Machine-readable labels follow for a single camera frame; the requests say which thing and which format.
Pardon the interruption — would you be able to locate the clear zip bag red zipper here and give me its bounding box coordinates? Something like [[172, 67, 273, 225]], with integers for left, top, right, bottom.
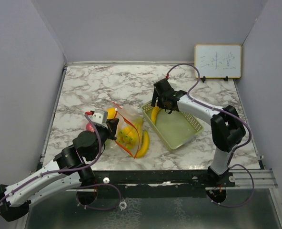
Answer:
[[106, 101, 150, 158]]

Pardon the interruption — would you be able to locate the small whiteboard wooden frame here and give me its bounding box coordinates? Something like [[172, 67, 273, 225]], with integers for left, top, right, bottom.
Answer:
[[194, 44, 242, 80]]

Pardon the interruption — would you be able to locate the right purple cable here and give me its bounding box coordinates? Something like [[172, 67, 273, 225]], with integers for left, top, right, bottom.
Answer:
[[166, 63, 255, 207]]

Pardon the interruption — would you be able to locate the yellow banana bunch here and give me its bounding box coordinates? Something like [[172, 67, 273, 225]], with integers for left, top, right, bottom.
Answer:
[[117, 117, 143, 150]]

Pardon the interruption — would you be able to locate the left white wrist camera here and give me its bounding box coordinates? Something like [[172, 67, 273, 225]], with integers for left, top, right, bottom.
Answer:
[[84, 109, 108, 126]]

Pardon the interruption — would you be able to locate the single yellow banana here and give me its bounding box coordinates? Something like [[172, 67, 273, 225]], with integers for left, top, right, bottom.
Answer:
[[151, 106, 161, 125], [136, 130, 150, 158]]

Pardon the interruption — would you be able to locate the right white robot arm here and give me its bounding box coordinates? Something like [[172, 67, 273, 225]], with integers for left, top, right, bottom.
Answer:
[[151, 79, 246, 187]]

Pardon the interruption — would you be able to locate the green plastic basket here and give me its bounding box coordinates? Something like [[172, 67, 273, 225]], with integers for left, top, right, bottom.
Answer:
[[141, 101, 204, 151]]

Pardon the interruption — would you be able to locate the purple cable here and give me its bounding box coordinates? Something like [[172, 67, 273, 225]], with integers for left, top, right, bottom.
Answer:
[[166, 63, 255, 207], [0, 112, 122, 217]]

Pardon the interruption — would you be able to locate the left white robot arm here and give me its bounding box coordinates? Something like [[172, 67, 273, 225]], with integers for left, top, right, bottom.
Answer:
[[0, 118, 119, 222]]

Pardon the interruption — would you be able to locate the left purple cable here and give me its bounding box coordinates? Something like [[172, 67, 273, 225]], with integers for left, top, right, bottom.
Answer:
[[0, 112, 122, 217]]

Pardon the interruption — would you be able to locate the orange yellow bell pepper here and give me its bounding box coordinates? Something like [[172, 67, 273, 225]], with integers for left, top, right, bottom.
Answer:
[[107, 107, 117, 119]]

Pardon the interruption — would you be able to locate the black mounting rail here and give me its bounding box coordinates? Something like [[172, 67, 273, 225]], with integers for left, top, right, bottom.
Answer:
[[94, 170, 235, 198]]

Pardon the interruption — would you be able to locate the red apple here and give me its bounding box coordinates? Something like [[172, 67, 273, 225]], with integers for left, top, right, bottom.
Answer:
[[85, 122, 95, 133]]

